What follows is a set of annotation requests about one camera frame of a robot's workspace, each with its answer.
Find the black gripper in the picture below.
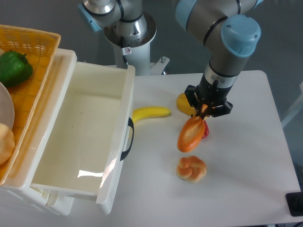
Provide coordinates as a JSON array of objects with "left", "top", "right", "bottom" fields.
[{"left": 185, "top": 73, "right": 233, "bottom": 121}]

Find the long orange bread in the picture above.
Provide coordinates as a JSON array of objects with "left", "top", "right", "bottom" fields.
[{"left": 177, "top": 116, "right": 205, "bottom": 153}]

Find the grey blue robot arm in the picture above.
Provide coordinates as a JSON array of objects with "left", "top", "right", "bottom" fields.
[{"left": 78, "top": 0, "right": 261, "bottom": 118}]

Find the knotted round bread roll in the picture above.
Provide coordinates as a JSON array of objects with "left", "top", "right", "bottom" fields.
[{"left": 176, "top": 156, "right": 207, "bottom": 183}]

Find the white open upper drawer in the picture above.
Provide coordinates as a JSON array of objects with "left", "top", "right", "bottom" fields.
[{"left": 31, "top": 61, "right": 136, "bottom": 215}]

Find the round bread in basket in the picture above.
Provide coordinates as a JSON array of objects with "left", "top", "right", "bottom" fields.
[{"left": 0, "top": 123, "right": 15, "bottom": 165}]

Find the white drawer cabinet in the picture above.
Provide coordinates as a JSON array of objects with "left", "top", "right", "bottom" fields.
[{"left": 0, "top": 49, "right": 77, "bottom": 215}]

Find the red bell pepper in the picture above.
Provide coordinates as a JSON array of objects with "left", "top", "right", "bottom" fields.
[{"left": 202, "top": 121, "right": 209, "bottom": 139}]

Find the yellow bell pepper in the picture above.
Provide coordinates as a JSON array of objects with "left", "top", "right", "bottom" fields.
[{"left": 176, "top": 93, "right": 194, "bottom": 116}]

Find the yellow banana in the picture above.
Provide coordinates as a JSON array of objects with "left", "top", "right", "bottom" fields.
[{"left": 132, "top": 106, "right": 171, "bottom": 122}]

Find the black device at edge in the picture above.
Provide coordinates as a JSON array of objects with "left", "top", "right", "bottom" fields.
[{"left": 285, "top": 192, "right": 303, "bottom": 217}]

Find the yellow woven basket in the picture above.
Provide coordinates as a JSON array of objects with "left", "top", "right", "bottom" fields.
[{"left": 0, "top": 25, "right": 61, "bottom": 184}]

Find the green bell pepper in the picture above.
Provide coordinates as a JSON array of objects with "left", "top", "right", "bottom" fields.
[{"left": 0, "top": 50, "right": 33, "bottom": 87}]

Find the white plate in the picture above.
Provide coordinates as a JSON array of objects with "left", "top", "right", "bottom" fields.
[{"left": 0, "top": 83, "right": 15, "bottom": 129}]

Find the black drawer handle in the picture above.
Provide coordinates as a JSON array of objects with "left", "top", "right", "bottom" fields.
[{"left": 120, "top": 117, "right": 134, "bottom": 161}]

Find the white frame at right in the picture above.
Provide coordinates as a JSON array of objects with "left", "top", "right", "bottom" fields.
[{"left": 281, "top": 82, "right": 303, "bottom": 128}]

